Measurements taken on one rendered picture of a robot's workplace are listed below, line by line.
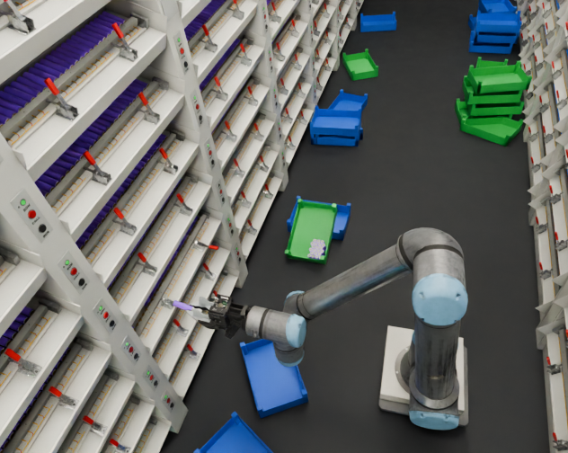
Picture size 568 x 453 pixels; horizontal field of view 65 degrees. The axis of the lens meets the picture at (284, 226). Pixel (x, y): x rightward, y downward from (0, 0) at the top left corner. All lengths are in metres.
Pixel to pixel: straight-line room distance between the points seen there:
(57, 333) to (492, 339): 1.65
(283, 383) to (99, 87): 1.31
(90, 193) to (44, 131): 0.20
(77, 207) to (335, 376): 1.23
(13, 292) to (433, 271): 0.90
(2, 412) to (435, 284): 0.97
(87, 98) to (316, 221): 1.45
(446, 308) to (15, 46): 1.01
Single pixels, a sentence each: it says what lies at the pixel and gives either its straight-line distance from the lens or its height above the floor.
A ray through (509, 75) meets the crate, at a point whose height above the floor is 0.24.
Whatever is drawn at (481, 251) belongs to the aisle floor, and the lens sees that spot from 2.40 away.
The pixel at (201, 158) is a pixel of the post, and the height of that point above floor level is 0.80.
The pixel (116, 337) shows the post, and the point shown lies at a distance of 1.39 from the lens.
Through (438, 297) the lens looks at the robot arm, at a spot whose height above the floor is 0.93.
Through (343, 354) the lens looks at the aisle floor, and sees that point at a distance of 1.99.
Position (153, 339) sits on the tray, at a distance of 1.59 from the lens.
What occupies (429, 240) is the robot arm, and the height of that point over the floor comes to 0.94.
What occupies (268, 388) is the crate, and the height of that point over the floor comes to 0.00.
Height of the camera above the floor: 1.78
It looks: 47 degrees down
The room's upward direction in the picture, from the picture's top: 8 degrees counter-clockwise
